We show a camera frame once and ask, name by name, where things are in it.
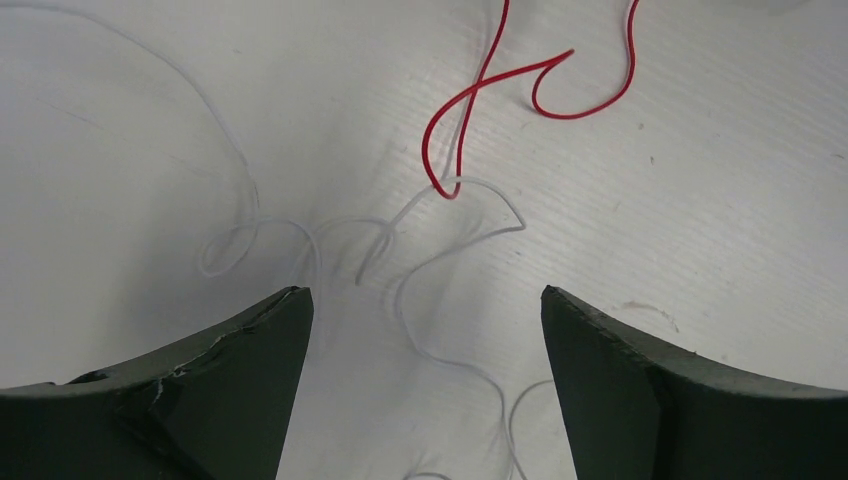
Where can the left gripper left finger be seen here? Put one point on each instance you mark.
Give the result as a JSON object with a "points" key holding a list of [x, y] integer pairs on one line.
{"points": [[213, 405]]}

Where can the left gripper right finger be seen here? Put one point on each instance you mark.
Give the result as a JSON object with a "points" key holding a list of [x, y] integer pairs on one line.
{"points": [[637, 407]]}

